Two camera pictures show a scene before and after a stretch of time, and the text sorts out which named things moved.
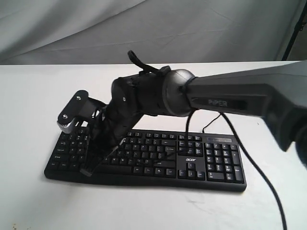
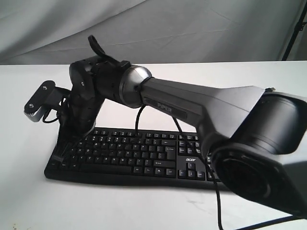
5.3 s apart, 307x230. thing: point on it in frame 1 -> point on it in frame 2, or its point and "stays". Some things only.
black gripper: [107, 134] -> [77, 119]
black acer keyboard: [194, 161] stays
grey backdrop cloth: [63, 32] stays
